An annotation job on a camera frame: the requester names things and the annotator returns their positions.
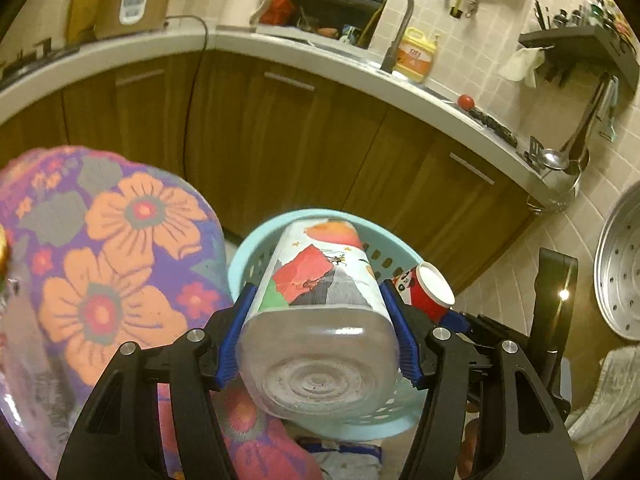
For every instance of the hanging kitchen utensil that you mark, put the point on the hanging kitchen utensil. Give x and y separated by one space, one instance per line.
609 110

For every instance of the white hanging cloth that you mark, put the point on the white hanging cloth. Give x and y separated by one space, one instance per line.
520 67

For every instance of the red paper cup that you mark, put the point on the red paper cup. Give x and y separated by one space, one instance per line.
430 295

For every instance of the purple floral cloth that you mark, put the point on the purple floral cloth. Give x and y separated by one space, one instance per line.
125 240

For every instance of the blue white plastic bag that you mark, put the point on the blue white plastic bag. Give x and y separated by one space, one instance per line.
345 455

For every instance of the clear bottle with colourful label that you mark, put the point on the clear bottle with colourful label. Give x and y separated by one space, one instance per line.
320 350

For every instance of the small red basket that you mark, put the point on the small red basket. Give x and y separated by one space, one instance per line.
280 7

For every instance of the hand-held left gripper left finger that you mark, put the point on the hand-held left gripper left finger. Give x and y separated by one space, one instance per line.
235 332

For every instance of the metal slotted turner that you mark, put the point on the metal slotted turner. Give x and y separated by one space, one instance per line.
534 150

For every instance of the black gas stove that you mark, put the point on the black gas stove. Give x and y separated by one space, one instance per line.
30 62

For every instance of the brown rice cooker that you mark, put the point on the brown rice cooker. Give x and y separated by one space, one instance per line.
150 5

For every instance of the row of seasoning bottles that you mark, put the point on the row of seasoning bottles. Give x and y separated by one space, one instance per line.
595 10

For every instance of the white towel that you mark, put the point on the white towel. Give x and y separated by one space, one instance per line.
615 385

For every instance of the round metal steamer tray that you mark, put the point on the round metal steamer tray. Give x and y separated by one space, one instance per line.
620 270

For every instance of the metal ladle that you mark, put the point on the metal ladle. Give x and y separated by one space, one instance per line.
555 159

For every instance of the light blue plastic basket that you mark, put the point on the light blue plastic basket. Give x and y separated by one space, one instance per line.
250 252

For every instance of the wooden stick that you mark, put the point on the wooden stick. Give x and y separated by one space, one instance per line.
372 25

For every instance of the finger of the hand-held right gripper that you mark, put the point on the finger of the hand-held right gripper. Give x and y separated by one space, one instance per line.
459 320

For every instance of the small printed cup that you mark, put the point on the small printed cup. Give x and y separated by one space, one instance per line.
350 34

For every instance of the dark green cucumber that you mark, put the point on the dark green cucumber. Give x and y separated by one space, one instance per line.
492 122

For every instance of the wooden kitchen cabinet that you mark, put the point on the wooden kitchen cabinet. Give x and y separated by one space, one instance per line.
300 135

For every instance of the dark wall shelf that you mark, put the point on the dark wall shelf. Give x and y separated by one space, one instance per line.
575 40

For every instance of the steel kitchen sink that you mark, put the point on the steel kitchen sink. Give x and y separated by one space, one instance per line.
320 42

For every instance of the white electric kettle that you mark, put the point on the white electric kettle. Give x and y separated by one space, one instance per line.
245 2

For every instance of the orange carrot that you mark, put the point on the orange carrot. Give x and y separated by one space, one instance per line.
328 31

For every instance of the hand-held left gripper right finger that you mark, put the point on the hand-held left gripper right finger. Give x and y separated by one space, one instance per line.
401 332

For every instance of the yellow detergent bottle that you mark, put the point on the yellow detergent bottle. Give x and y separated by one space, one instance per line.
415 57

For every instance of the metal sink faucet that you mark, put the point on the metal sink faucet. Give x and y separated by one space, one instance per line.
401 35

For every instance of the red tomato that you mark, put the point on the red tomato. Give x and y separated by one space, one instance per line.
466 101

